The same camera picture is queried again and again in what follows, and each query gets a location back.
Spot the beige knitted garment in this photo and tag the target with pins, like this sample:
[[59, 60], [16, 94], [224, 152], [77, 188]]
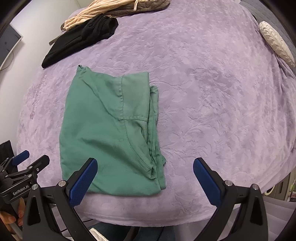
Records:
[[94, 9]]

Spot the purple embossed bedspread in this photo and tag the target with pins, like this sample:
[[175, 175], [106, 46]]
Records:
[[223, 96]]

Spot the wall-mounted dark monitor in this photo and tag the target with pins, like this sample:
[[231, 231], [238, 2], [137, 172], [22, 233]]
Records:
[[10, 38]]

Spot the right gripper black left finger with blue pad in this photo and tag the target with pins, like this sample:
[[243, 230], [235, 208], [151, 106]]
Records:
[[39, 222]]

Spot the grey-brown knitted garment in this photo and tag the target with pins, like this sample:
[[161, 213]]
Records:
[[138, 7]]

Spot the green button-up jacket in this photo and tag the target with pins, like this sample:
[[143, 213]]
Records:
[[113, 120]]

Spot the black garment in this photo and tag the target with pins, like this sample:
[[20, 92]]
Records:
[[80, 37]]

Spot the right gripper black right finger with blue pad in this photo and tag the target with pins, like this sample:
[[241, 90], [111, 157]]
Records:
[[251, 220]]

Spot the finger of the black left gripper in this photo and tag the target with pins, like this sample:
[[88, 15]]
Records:
[[15, 161], [37, 166]]

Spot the person's left hand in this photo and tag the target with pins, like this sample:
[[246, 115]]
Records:
[[8, 219]]

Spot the cream knitted cushion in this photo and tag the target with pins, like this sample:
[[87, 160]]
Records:
[[277, 43]]

